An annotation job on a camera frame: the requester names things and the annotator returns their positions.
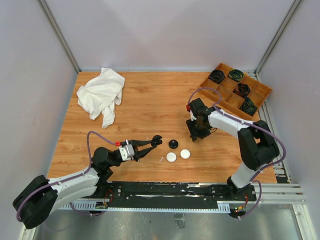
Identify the black round charging case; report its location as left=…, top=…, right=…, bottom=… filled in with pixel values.
left=151, top=135, right=163, bottom=147
left=168, top=139, right=179, bottom=149

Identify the white round charging case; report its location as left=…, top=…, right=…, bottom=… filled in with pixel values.
left=166, top=152, right=177, bottom=163
left=180, top=149, right=191, bottom=160

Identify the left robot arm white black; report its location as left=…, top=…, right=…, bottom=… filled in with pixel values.
left=12, top=135, right=163, bottom=230

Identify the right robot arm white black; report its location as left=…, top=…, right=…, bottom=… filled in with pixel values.
left=186, top=98, right=280, bottom=200

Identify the white crumpled cloth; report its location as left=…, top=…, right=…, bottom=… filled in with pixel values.
left=76, top=67, right=125, bottom=129

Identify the blue green rolled item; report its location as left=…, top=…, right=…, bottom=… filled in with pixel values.
left=239, top=97, right=258, bottom=116

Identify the black rolled item far left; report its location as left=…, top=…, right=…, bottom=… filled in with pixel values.
left=208, top=69, right=225, bottom=84

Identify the wooden compartment tray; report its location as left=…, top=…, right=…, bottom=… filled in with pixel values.
left=199, top=63, right=272, bottom=120

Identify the dark red rolled item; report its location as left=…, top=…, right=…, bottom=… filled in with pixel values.
left=233, top=83, right=251, bottom=98

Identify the green black rolled item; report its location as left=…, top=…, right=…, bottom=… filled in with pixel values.
left=228, top=69, right=245, bottom=83

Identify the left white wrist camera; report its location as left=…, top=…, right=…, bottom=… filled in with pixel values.
left=118, top=141, right=135, bottom=162

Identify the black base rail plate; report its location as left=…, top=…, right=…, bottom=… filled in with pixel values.
left=84, top=181, right=257, bottom=207

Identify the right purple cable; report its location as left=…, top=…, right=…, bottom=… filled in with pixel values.
left=187, top=86, right=287, bottom=221

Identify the grey slotted cable duct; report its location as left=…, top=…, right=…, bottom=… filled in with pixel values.
left=59, top=199, right=231, bottom=214

